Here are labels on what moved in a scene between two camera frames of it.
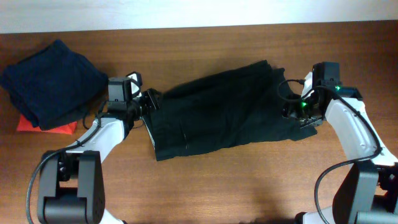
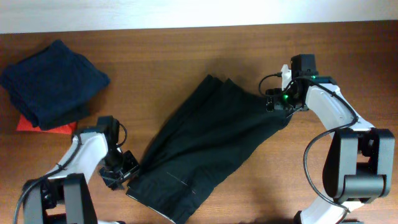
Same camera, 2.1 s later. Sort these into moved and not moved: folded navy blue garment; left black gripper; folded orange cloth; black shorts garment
Moved: left black gripper; black shorts garment
Not moved: folded navy blue garment; folded orange cloth
